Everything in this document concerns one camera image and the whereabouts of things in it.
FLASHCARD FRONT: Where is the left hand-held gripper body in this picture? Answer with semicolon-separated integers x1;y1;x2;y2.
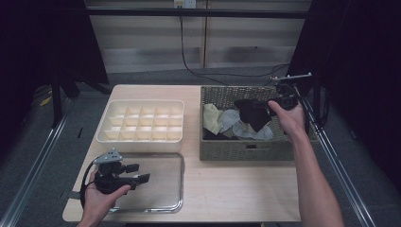
93;148;135;195

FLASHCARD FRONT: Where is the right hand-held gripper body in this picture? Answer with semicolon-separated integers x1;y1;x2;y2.
271;72;313;112

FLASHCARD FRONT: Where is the black sock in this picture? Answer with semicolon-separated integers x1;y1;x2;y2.
234;98;272;133
202;127;235;141

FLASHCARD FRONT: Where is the cream divided storage box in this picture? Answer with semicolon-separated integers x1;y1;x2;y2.
96;99;185;154

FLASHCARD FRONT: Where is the clear lid with white knob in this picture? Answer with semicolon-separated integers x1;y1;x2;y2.
108;152;185;215

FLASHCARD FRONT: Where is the green woven basket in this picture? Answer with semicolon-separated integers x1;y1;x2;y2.
199;85;320;162

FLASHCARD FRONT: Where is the person's right hand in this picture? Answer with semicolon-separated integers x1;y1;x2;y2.
268;99;306;136

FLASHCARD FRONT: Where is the person's left hand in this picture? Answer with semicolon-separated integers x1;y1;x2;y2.
82;169;131;223

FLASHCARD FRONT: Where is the black metal stand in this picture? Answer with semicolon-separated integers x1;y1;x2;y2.
313;77;323;126

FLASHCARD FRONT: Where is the black curtain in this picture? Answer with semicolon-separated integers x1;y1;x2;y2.
0;0;110;159
285;0;401;190

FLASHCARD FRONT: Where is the light wooden shelf unit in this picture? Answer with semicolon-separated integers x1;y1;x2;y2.
84;0;311;74

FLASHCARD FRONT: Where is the black horizontal bar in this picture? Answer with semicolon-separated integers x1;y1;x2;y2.
84;8;311;19

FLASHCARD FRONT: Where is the right hand-held gripper cable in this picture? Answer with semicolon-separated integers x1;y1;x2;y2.
294;84;312;136

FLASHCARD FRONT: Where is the hand-held gripper cable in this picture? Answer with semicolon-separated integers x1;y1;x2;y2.
294;84;312;136
79;159;105;209

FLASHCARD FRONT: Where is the left hand-held gripper cable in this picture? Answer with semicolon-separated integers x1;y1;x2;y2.
79;159;105;209

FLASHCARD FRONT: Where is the aluminium floor rail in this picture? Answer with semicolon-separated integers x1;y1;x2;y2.
0;97;75;227
302;97;376;227

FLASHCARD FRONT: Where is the black wall cable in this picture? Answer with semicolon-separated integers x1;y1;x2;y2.
179;8;291;87

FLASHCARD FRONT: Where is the white wall socket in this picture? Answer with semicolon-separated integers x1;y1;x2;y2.
173;0;197;9

